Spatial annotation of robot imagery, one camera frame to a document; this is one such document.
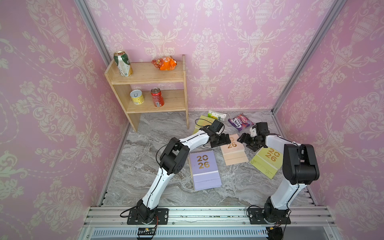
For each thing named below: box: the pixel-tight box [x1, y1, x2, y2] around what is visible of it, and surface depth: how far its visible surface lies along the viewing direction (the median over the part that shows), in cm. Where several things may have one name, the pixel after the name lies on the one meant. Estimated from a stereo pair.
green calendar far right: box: [249, 146, 284, 180], surface depth 94 cm
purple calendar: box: [188, 150, 222, 192], surface depth 87 cm
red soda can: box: [150, 87, 165, 108], surface depth 89 cm
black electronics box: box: [137, 227, 156, 235], surface depth 74 cm
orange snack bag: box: [151, 55, 178, 71], surface depth 79 cm
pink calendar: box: [220, 133, 249, 166], surface depth 99 cm
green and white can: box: [113, 50, 133, 77], surface depth 74 cm
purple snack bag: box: [228, 113, 255, 133], surface depth 111 cm
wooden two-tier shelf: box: [104, 54, 189, 132], surface depth 84 cm
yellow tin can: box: [130, 89, 145, 105], surface depth 96 cm
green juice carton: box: [207, 109, 228, 121], surface depth 115 cm
